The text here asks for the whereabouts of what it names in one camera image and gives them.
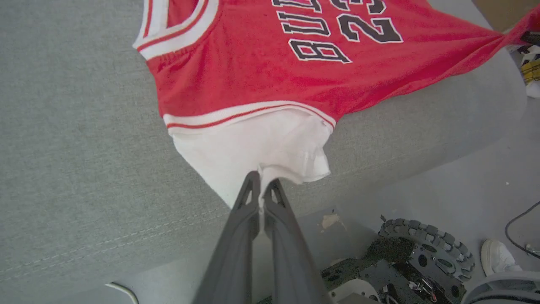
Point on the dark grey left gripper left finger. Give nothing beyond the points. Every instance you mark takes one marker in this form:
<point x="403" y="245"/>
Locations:
<point x="230" y="261"/>

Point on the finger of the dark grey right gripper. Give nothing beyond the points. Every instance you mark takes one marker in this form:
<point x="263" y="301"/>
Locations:
<point x="532" y="39"/>

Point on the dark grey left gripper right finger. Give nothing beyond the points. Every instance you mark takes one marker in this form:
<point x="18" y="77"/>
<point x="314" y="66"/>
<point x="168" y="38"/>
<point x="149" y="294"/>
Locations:
<point x="291" y="261"/>

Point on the red basketball jersey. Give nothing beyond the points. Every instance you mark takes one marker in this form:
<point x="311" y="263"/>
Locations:
<point x="253" y="76"/>

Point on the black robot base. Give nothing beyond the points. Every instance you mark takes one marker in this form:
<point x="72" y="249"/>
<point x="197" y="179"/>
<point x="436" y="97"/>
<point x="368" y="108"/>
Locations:
<point x="379" y="274"/>

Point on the yellow and white bag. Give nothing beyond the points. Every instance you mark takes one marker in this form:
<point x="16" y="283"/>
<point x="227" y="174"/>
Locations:
<point x="530" y="69"/>

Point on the brown cardboard box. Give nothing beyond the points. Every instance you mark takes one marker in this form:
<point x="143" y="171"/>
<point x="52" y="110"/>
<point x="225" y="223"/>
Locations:
<point x="498" y="12"/>

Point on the black omni wheel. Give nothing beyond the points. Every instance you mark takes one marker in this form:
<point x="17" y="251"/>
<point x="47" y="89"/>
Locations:
<point x="434" y="249"/>

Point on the grey fabric sofa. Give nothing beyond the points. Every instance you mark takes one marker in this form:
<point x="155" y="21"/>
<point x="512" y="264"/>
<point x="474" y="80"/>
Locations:
<point x="63" y="147"/>

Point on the white shoe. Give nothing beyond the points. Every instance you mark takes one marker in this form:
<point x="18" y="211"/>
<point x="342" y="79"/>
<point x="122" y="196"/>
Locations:
<point x="500" y="257"/>

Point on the grey round robot cover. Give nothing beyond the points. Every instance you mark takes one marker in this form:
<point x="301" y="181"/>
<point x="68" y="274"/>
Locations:
<point x="506" y="289"/>

